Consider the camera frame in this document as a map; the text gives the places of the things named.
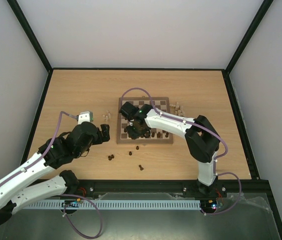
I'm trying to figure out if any light chess pieces pile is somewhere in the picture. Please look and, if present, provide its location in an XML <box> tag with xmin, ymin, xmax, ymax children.
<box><xmin>169</xmin><ymin>102</ymin><xmax>185</xmax><ymax>117</ymax></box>
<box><xmin>102</xmin><ymin>110</ymin><xmax>112</xmax><ymax>123</ymax></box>

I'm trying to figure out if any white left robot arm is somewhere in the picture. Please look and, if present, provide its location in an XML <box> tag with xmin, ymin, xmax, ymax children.
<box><xmin>0</xmin><ymin>121</ymin><xmax>110</xmax><ymax>225</ymax></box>

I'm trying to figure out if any light chess pieces left pile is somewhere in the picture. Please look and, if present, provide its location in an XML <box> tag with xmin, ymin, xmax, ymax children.
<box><xmin>102</xmin><ymin>110</ymin><xmax>112</xmax><ymax>123</ymax></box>

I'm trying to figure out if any wooden chess board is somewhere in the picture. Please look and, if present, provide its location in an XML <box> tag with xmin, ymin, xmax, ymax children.
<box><xmin>116</xmin><ymin>96</ymin><xmax>173</xmax><ymax>145</ymax></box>

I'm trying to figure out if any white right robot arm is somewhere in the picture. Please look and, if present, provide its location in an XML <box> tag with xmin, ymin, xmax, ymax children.
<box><xmin>119</xmin><ymin>102</ymin><xmax>228</xmax><ymax>196</ymax></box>

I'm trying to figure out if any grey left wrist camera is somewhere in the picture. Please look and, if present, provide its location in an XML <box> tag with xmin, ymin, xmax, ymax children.
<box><xmin>77</xmin><ymin>111</ymin><xmax>93</xmax><ymax>124</ymax></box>

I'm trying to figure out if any dark chess pieces left cluster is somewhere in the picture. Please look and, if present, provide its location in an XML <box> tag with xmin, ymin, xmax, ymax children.
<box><xmin>108</xmin><ymin>154</ymin><xmax>115</xmax><ymax>161</ymax></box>

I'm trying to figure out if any light blue cable duct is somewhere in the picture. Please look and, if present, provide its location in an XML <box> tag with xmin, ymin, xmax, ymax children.
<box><xmin>25</xmin><ymin>199</ymin><xmax>201</xmax><ymax>211</ymax></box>

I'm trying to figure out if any black enclosure frame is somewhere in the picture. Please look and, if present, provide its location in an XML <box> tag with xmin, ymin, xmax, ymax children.
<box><xmin>0</xmin><ymin>0</ymin><xmax>282</xmax><ymax>240</ymax></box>

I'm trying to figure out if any light chess pieces right pile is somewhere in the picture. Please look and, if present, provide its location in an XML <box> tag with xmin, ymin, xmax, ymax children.
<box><xmin>169</xmin><ymin>102</ymin><xmax>185</xmax><ymax>117</ymax></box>

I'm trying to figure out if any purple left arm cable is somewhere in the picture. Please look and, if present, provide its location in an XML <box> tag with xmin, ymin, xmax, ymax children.
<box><xmin>0</xmin><ymin>111</ymin><xmax>103</xmax><ymax>238</ymax></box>

